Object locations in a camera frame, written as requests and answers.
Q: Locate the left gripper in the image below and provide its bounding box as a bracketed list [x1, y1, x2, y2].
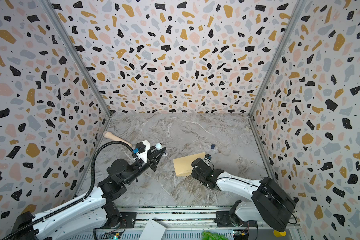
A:
[123, 143, 165, 186]

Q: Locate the yellow paper envelope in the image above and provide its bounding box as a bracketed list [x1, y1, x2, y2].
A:
[173, 152, 206, 177]

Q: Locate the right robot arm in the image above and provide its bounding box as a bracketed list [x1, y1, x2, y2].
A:
[191, 158, 296, 232]

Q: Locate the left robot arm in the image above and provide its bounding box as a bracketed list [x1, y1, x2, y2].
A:
[5, 142, 167, 240]

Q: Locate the green plastic bag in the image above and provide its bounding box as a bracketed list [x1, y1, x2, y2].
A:
[202, 231, 228, 240]

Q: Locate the white paper sheet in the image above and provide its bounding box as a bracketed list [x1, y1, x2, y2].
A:
[139, 219, 167, 240]

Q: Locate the right circuit board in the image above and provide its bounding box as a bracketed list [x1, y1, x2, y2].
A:
[233, 230, 249, 240]

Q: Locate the circuit board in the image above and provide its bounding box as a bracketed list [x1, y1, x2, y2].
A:
[101, 232, 122, 240]
[233, 230, 249, 240]

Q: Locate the left circuit board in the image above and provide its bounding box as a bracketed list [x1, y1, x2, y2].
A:
[101, 232, 122, 240]

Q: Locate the yellow cylinder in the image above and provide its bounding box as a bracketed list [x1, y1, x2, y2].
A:
[273, 230, 287, 238]

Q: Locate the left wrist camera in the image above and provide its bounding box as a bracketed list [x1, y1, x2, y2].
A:
[132, 140, 151, 164]

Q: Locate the beige wooden stamp handle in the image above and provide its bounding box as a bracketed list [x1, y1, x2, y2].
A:
[103, 131, 133, 147]

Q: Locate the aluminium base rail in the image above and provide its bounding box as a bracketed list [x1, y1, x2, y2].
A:
[65, 205, 301, 240]

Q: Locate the black corrugated cable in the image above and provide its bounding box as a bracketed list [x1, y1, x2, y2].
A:
[0, 140, 134, 240]

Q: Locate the left corner aluminium post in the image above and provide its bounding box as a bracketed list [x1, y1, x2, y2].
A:
[40, 1, 112, 118]

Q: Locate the corner aluminium post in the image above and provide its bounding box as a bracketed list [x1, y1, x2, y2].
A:
[40, 1, 112, 118]
[249, 0, 307, 119]

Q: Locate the right corner aluminium post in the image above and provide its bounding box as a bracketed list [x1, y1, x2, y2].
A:
[249, 0, 307, 119]

